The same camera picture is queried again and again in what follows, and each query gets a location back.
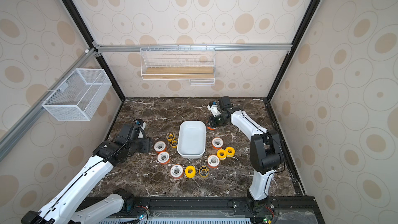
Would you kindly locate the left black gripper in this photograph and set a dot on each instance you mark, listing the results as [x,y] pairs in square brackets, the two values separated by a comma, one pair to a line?
[147,143]

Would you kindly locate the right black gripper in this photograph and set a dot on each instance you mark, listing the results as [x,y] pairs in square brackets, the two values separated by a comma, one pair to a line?
[213,121]

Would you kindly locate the yellow black label tape roll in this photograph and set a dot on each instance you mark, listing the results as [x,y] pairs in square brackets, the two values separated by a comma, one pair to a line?
[174,143]
[204,171]
[170,137]

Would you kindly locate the white plastic storage box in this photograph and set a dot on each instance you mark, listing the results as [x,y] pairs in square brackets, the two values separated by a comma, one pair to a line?
[192,139]

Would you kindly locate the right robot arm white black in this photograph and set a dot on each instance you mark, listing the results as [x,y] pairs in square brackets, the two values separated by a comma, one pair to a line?
[266,153]

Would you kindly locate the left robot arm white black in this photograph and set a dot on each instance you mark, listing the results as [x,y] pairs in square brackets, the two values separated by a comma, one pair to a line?
[63,208]

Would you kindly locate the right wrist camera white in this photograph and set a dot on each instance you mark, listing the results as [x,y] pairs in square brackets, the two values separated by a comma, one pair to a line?
[214,108]

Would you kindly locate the white wire shelf wooden board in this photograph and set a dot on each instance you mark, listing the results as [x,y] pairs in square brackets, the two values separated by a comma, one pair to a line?
[197,67]

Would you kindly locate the aluminium rail back wall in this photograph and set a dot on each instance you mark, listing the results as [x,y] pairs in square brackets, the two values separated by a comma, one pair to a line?
[192,47]

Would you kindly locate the white mesh wire basket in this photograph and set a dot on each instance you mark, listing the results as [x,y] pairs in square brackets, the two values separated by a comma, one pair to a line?
[79,95]

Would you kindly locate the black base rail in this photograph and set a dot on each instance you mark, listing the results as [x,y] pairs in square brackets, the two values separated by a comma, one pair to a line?
[219,210]

